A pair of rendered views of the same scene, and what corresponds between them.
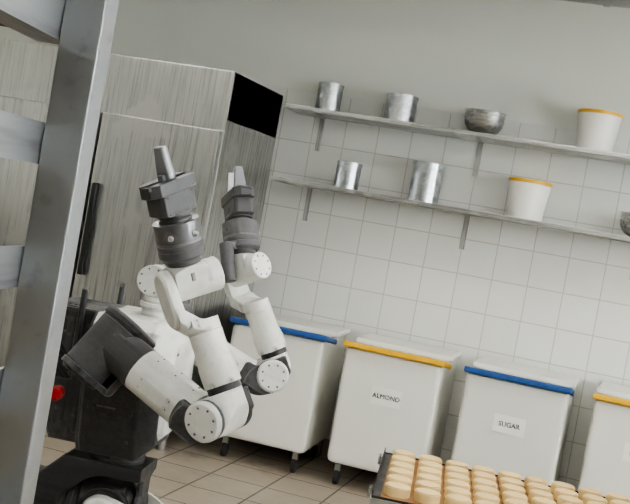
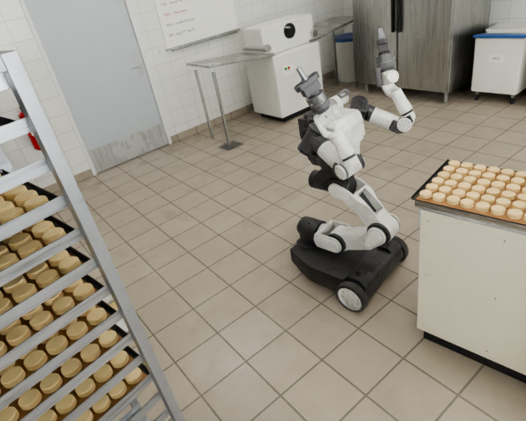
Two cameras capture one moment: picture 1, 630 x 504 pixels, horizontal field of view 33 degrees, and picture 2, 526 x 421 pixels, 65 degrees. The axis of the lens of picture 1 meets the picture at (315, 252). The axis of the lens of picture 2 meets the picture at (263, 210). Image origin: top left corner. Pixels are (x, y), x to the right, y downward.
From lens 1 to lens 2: 0.93 m
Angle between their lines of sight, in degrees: 48
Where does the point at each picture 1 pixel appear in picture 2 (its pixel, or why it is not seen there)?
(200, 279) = (329, 117)
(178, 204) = (311, 90)
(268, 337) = (401, 107)
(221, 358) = (342, 148)
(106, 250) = (409, 17)
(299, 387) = (512, 63)
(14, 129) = (59, 243)
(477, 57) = not seen: outside the picture
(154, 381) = (325, 155)
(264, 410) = (494, 77)
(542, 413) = not seen: outside the picture
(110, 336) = (310, 138)
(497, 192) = not seen: outside the picture
